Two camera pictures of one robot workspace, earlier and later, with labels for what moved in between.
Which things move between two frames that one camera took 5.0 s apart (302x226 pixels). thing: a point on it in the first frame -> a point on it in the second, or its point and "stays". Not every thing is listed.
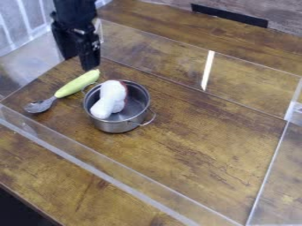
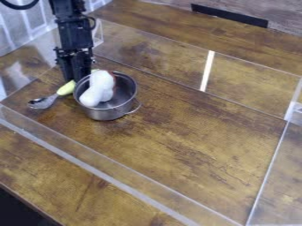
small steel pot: [135, 113] -> [122, 104]
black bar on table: [229, 15] stays
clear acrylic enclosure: [174, 136] stays
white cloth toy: [113, 100] -> [101, 89]
